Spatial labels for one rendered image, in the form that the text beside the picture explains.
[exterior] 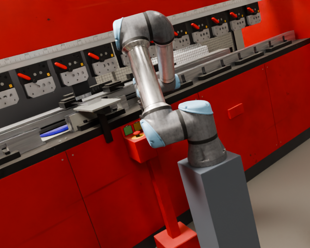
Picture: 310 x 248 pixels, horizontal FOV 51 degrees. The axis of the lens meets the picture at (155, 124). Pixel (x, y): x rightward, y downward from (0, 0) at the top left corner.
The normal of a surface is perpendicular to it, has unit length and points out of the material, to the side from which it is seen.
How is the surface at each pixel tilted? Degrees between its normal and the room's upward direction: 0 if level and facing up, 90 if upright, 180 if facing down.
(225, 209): 90
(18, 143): 90
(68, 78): 90
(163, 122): 59
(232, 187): 90
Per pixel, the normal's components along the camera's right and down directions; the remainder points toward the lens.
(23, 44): 0.57, 0.07
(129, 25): 0.00, -0.25
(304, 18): -0.78, 0.37
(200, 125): 0.14, 0.23
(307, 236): -0.26, -0.93
